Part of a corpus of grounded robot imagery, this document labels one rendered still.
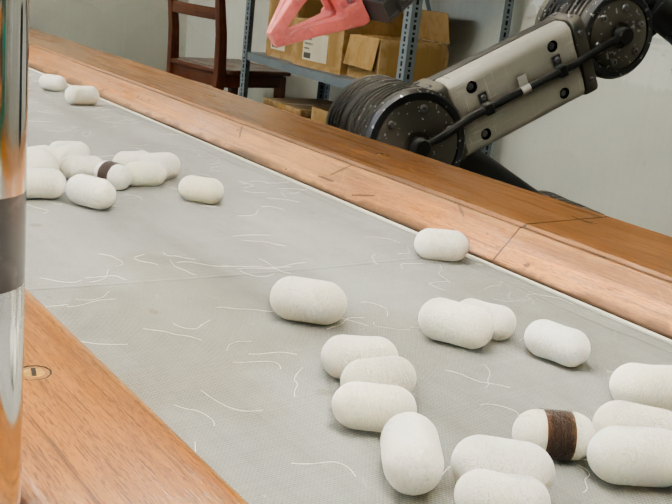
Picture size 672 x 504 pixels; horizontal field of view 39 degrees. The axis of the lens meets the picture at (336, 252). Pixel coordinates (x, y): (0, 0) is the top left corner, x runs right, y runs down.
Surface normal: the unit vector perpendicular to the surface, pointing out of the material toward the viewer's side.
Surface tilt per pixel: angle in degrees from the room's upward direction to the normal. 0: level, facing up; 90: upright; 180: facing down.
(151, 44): 90
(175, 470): 0
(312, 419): 0
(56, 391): 0
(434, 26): 102
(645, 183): 90
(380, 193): 45
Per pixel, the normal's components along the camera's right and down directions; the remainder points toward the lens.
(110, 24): 0.53, 0.29
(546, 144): -0.84, 0.07
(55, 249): 0.11, -0.95
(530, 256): -0.50, -0.62
